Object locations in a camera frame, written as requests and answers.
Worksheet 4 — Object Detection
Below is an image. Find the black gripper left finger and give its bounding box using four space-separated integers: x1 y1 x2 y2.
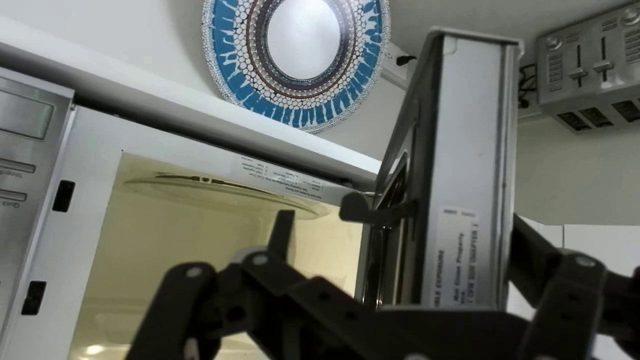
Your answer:
124 209 382 360

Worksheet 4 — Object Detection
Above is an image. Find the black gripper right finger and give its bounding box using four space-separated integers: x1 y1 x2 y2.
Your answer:
507 212 640 360

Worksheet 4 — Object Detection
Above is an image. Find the stainless microwave door with window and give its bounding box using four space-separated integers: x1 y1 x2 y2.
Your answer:
338 26 526 315

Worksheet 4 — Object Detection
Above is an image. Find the stainless microwave body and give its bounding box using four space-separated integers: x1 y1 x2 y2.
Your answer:
0 71 383 360

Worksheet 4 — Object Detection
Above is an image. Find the silver toaster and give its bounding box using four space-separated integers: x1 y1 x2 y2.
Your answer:
518 2 640 137

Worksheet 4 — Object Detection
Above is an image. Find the blue white decorative plate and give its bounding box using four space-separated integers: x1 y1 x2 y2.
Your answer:
200 0 391 134

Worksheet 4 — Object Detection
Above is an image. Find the black plug with cable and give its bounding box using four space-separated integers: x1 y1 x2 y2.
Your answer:
393 53 419 71

